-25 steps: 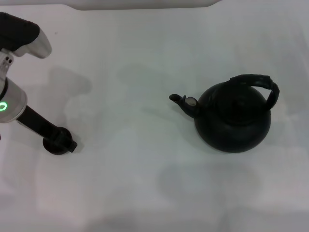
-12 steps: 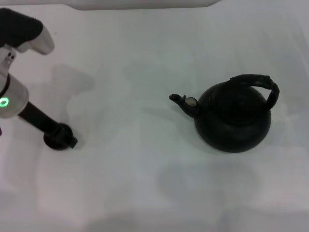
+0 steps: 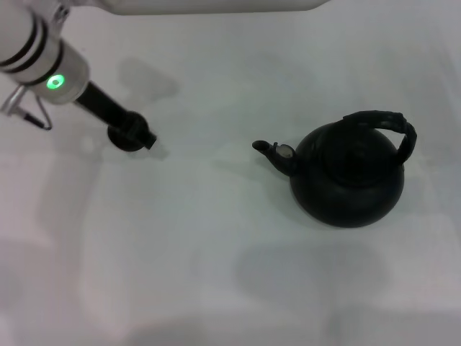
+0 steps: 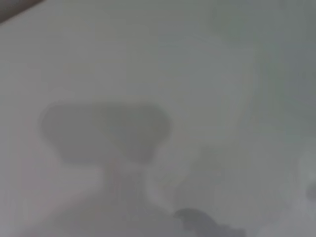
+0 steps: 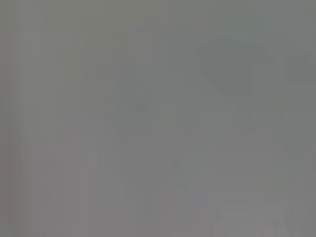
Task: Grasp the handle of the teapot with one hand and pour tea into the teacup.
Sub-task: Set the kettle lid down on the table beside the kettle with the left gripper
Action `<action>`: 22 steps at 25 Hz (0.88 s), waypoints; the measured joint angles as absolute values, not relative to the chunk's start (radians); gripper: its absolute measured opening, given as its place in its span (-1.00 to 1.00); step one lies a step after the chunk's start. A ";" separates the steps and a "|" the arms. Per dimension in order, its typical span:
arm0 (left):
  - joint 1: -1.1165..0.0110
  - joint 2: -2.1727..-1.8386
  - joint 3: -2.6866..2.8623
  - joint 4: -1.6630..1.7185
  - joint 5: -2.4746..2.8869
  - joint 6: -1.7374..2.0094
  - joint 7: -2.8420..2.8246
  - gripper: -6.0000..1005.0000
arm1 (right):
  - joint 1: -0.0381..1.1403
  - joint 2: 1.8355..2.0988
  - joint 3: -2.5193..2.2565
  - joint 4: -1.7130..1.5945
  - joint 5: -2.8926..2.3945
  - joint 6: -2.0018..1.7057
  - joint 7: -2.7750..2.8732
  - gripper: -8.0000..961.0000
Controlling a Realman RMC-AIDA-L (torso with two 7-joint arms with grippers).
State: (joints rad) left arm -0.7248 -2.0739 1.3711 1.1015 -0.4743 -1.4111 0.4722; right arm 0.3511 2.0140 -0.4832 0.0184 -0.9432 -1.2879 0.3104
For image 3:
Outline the black round teapot with handle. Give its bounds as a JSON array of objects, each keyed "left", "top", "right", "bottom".
[{"left": 251, "top": 110, "right": 419, "bottom": 229}]

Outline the small dark teacup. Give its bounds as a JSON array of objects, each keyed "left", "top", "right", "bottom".
[{"left": 107, "top": 124, "right": 151, "bottom": 153}]

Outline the silver connector with black cable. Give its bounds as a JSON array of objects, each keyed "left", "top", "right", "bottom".
[{"left": 0, "top": 85, "right": 53, "bottom": 131}]

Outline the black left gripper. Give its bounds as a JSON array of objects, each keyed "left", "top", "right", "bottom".
[{"left": 74, "top": 81, "right": 158, "bottom": 150}]

